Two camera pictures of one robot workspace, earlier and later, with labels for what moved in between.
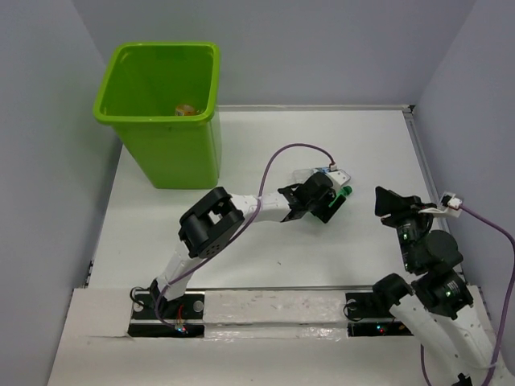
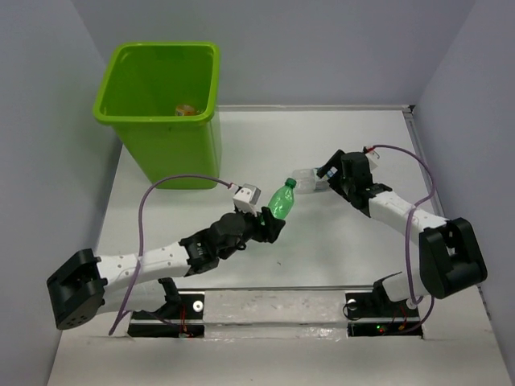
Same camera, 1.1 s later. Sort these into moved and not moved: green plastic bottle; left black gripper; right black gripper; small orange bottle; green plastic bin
Moved: right black gripper; green plastic bottle; left black gripper
Not moved: green plastic bin; small orange bottle
